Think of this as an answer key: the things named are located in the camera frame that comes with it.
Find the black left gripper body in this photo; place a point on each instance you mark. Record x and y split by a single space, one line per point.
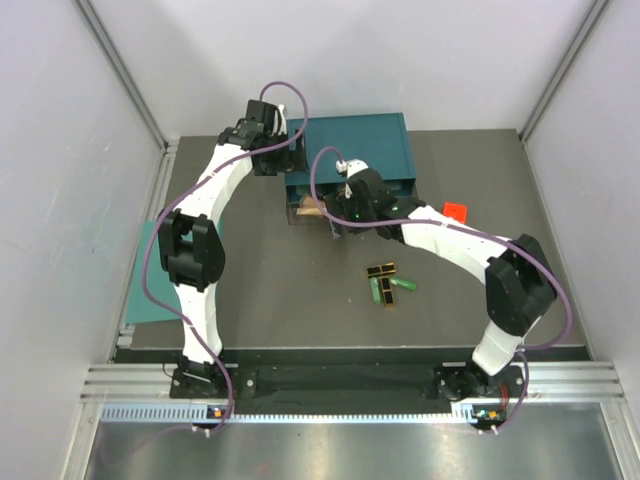
274 162

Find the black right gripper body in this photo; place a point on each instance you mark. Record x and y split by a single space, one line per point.
348 207

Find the BB cream bottle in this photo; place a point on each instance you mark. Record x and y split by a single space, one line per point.
307 207

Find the clear acrylic drawer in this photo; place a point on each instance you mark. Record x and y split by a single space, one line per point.
333 205

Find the black gold lipstick horizontal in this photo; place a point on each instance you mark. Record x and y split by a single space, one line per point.
381 270

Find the dark green mascara tube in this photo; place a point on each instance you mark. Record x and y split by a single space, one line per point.
375 290

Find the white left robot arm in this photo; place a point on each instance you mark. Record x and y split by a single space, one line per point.
190 246

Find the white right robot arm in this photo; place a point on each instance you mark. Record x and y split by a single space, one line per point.
519 284

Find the teal drawer organizer box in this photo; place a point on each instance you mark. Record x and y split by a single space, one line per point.
380 140

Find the orange red cube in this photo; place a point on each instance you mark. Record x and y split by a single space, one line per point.
455 211

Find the bright green mascara tube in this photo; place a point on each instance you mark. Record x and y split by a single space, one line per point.
401 283

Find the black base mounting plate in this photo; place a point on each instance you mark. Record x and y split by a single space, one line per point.
427 381

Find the teal flat lid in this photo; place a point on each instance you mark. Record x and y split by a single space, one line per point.
140 309

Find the aluminium frame rail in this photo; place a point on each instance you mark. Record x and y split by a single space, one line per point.
141 393

